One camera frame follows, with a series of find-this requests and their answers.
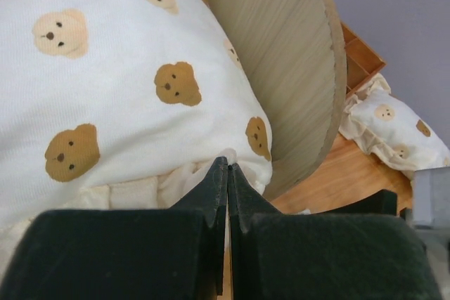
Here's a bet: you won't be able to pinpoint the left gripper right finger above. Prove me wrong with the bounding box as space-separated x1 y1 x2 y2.
228 165 442 299

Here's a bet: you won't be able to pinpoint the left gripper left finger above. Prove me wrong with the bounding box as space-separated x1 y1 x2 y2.
1 157 229 299

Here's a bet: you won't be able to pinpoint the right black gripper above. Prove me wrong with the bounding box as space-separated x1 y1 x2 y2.
320 189 397 216

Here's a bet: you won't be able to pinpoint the bear print bed cushion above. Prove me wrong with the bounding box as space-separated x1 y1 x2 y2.
0 0 274 244

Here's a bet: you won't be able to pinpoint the wooden pet bed frame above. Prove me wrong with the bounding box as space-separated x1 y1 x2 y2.
208 0 347 200

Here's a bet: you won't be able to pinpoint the small bear print pillow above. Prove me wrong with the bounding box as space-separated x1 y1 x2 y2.
339 73 449 179

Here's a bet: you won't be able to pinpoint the orange wooden compartment tray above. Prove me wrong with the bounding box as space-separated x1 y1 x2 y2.
341 22 387 98

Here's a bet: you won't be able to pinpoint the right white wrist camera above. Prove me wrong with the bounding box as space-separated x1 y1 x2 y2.
400 167 449 231

